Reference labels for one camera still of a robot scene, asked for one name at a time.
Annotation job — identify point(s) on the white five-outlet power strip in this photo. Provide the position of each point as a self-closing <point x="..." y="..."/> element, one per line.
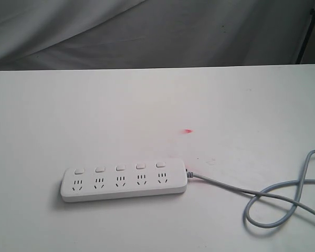
<point x="112" y="180"/>

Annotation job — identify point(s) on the black tripod stand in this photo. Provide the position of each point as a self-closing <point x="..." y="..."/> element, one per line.
<point x="306" y="38"/>

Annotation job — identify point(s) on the grey backdrop cloth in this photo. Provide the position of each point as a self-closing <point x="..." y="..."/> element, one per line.
<point x="58" y="35"/>

